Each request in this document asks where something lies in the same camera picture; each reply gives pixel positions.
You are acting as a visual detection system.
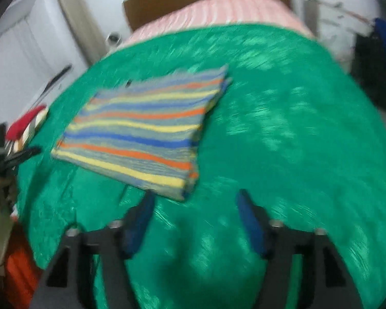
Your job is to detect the black bar on sill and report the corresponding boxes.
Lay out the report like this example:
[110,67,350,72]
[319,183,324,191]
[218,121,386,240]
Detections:
[35,64,73,103]

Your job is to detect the beige curtain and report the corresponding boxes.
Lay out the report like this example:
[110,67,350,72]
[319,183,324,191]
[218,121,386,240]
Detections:
[58,0,107,65]

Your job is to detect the person's left hand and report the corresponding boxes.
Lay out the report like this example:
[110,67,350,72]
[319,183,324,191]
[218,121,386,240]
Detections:
[0,175,17,229]

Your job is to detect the green floral satin bedspread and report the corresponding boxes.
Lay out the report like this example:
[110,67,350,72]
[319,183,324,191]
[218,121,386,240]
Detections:
[17,24,386,308]

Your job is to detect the black jacket on chair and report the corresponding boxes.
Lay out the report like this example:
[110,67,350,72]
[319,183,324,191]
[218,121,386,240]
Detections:
[350,33,386,112]

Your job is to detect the pink striped bed sheet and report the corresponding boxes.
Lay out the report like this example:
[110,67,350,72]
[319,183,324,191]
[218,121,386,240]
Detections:
[118,0,313,49]

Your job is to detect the red and white folded clothes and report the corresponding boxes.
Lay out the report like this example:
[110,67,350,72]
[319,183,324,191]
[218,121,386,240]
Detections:
[5,105,49,153]

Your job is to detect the white desk with drawers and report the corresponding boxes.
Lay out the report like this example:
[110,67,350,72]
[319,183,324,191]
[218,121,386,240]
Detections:
[302,0,374,71]

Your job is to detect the multicolour striped knit garment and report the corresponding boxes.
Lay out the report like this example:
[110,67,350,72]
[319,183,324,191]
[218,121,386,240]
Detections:
[51,66,231,201]

